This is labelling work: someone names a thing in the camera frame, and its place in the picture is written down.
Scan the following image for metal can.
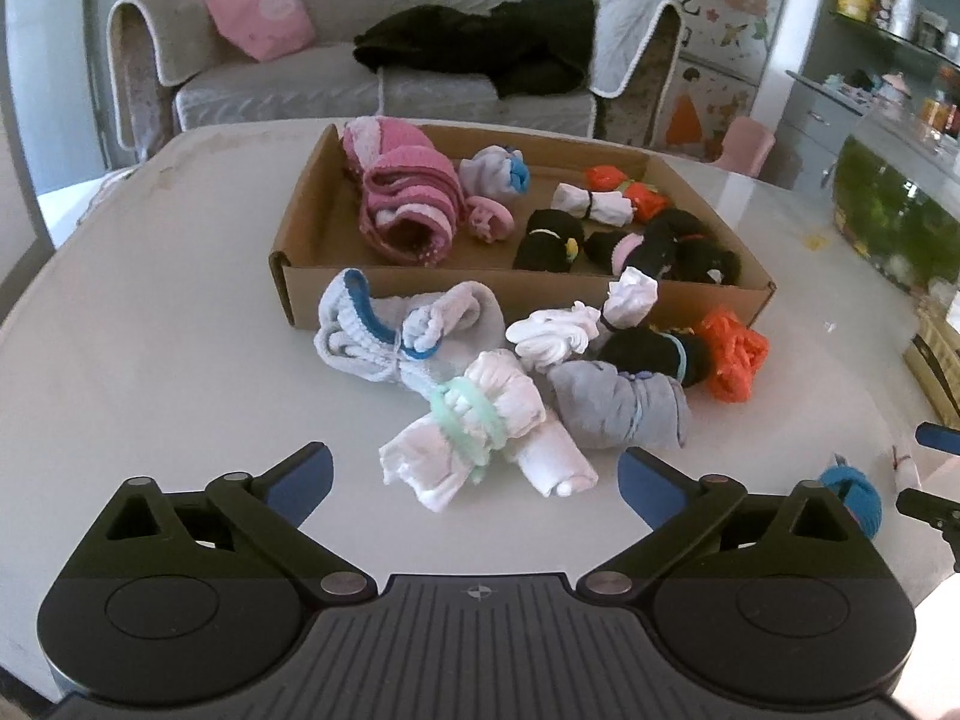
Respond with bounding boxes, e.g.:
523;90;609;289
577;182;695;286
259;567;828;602
885;0;922;42

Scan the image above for floral printed cabinet cover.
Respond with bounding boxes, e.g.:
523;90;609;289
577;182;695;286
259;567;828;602
622;0;796;166

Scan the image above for pink fuzzy sock bundle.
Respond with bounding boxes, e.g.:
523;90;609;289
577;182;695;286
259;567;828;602
343;116;464;265

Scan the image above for white quilted throw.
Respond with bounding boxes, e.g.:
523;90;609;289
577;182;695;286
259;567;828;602
585;0;680;98

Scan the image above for glass fish bowl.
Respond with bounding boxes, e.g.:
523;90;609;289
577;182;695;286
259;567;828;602
831;101;960;293

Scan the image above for small white roll red band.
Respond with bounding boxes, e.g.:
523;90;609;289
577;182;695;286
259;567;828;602
891;444;922;492

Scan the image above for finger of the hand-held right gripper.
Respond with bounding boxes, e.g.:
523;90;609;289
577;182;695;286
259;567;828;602
896;487;960;541
915;422;960;456

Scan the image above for pale sock bundle blue toe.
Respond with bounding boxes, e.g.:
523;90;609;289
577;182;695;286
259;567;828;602
459;146;531;203

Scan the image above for blue and pale sock bundle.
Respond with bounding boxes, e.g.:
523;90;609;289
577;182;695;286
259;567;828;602
817;454;882;541

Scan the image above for white roll black band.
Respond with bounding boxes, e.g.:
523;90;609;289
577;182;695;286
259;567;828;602
551;182;637;226

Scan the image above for black bundle blue band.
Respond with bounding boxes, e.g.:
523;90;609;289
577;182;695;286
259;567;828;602
596;326;713;389

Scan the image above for pink cushion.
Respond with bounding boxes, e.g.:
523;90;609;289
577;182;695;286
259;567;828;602
204;0;317;62

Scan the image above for grey sock bundle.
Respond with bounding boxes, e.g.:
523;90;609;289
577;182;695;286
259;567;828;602
546;360;691;451

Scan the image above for orange white socks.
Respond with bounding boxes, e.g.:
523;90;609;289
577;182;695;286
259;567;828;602
585;165;671;224

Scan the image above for small pink sock bundle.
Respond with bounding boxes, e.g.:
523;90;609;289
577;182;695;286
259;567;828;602
463;195;516;242

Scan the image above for orange plastic bag bundle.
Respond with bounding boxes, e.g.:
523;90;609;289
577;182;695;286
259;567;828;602
697;305;771;404

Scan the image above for white desktop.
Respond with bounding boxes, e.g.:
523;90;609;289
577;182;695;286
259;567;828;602
0;116;960;720

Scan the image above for grey cabinet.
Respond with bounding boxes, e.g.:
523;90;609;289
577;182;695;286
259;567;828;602
780;69;863;192

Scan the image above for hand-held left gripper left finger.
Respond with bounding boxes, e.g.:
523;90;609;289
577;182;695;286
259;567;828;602
71;442;378;605

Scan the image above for black sock pink cuff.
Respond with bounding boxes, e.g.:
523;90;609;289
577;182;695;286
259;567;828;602
583;229;653;276

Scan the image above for row of bottles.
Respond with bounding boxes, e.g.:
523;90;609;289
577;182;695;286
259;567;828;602
919;86;960;136

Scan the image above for small white bundle dark tie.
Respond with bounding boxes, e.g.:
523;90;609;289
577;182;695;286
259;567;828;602
600;268;659;331

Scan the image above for cardboard box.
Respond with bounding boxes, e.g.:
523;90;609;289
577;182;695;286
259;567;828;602
270;122;777;331

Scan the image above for white bundle green band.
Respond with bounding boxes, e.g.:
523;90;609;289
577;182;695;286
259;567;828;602
379;350;599;515

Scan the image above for black clothing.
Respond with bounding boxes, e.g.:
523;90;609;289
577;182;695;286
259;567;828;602
352;0;601;98

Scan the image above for pink stool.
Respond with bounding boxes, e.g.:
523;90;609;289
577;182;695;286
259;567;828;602
709;116;775;177

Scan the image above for white sock bundle blue cuff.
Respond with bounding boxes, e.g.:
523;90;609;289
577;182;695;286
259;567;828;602
313;268;507;391

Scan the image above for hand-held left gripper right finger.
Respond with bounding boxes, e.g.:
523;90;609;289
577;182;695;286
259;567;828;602
577;446;890;605

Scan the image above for plain black sock bundle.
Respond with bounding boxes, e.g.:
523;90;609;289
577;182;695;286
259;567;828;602
645;208;721;278

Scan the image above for black patterned sock bundle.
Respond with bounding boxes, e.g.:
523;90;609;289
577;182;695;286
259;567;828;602
675;240;743;286

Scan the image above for black sock pineapple charm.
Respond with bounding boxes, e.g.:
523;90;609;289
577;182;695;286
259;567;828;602
512;208;586;273

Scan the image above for brown carton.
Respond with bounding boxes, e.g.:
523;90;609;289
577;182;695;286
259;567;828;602
904;307;960;398

